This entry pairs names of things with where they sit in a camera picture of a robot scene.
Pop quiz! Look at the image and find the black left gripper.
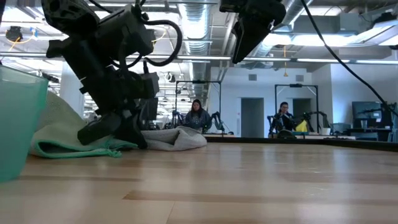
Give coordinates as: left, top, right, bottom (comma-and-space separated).
46, 34, 161, 149

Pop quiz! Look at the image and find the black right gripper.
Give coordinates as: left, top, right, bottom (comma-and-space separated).
219, 0, 287, 65

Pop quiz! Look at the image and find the green microfiber towel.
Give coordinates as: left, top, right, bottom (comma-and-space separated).
29, 91, 140, 159

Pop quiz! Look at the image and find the grey waffle-weave towel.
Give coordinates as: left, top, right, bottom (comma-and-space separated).
140, 125, 208, 152

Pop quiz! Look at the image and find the person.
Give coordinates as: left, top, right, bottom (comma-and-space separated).
184, 98, 213, 134
269, 101, 296, 135

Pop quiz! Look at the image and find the teal translucent plastic bin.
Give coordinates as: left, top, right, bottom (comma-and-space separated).
0, 64, 50, 184

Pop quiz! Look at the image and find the yellow cloth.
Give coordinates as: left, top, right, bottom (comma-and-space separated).
294, 119, 308, 133

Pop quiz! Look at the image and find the black computer monitor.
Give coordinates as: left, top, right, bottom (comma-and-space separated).
351, 101, 384, 129

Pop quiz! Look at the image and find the black office desk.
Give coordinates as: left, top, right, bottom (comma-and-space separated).
346, 127, 393, 142

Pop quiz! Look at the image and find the yellow hanging cord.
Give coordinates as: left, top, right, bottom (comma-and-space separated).
282, 45, 289, 78

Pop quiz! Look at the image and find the black robot station frame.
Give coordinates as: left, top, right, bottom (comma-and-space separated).
274, 83, 320, 134
175, 80, 223, 134

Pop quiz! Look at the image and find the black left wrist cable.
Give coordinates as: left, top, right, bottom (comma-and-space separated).
110, 19, 183, 69

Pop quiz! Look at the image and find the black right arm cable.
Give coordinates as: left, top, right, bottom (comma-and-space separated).
299, 0, 398, 119

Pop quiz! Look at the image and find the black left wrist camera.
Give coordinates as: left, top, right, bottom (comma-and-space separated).
93, 6, 156, 60

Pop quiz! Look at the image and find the black aluminium table frame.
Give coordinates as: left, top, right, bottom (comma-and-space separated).
203, 136, 398, 153

